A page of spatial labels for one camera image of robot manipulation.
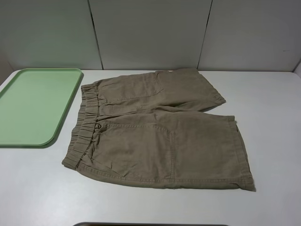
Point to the green plastic tray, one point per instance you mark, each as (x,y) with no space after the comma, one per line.
(34,103)

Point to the khaki shorts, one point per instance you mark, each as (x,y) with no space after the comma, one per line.
(153,130)

